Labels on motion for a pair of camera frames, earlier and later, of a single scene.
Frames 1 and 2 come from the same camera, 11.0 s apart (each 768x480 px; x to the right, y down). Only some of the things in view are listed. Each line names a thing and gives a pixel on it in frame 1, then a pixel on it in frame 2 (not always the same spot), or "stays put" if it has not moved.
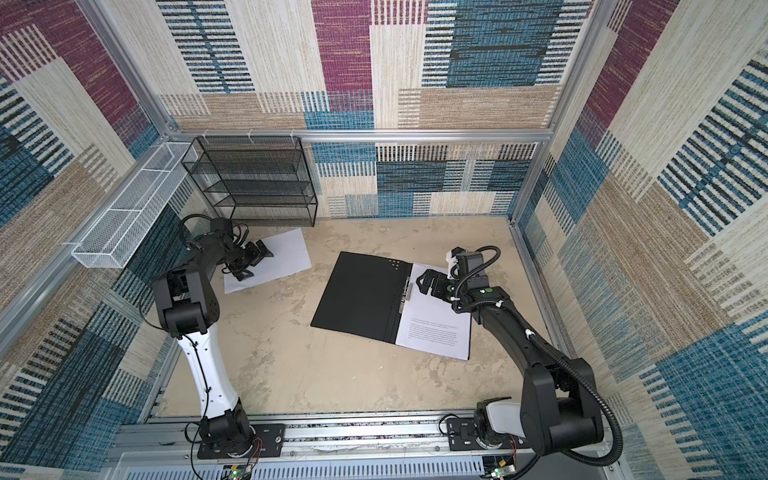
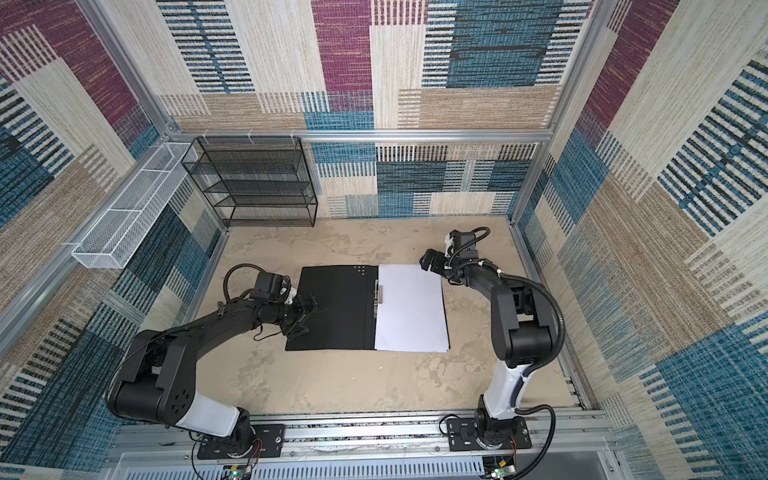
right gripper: x=439 y=279 → x=435 y=267
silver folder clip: x=408 y=290 → x=378 y=296
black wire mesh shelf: x=256 y=179 stays put
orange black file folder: x=363 y=297 → x=344 y=319
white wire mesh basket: x=111 y=239 stays put
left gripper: x=239 y=272 → x=302 y=311
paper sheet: x=289 y=256 → x=411 y=315
